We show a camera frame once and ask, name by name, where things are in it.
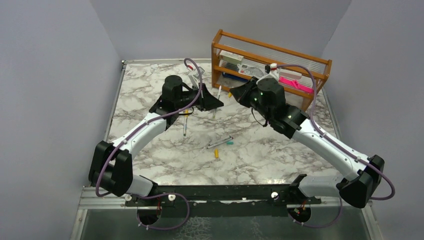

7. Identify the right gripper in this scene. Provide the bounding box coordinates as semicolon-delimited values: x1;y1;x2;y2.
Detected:
230;76;272;122

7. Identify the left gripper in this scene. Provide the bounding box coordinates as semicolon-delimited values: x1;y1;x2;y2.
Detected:
175;82;224;112

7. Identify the grey pen teal end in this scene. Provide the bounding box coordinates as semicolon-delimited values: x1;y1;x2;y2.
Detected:
211;85;223;119

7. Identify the grey pen green end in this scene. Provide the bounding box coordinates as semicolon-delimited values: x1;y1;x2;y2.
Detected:
206;136;234;149

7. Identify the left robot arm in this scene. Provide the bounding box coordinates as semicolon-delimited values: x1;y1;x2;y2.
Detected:
88;75;224;206

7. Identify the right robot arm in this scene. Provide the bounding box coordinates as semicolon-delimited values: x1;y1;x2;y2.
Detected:
230;78;385;209

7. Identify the blue flat box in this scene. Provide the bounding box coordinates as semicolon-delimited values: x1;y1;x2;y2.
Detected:
221;72;249;83

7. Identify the white printed card package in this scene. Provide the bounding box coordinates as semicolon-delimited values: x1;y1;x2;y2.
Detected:
237;64;278;83

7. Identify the white green box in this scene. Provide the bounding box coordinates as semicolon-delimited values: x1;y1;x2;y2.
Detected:
219;50;244;65

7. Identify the pink plastic tool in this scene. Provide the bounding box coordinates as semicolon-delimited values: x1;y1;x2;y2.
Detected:
279;76;314;94

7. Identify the orange wooden shelf rack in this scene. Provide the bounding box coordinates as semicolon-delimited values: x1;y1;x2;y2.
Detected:
211;29;333;111

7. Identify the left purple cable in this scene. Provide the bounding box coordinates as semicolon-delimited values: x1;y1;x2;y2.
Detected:
95;57;204;231

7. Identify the purple cable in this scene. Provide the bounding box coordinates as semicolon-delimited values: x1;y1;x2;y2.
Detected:
271;64;396;229
95;57;204;231

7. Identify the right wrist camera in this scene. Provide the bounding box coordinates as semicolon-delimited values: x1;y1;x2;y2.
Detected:
259;63;280;82

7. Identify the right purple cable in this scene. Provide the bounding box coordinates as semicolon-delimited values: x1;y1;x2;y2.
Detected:
271;64;396;229

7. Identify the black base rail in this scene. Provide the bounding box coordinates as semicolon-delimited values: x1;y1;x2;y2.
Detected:
125;184;321;218

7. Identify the aluminium frame rail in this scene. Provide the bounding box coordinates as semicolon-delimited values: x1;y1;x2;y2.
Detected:
78;184;373;210

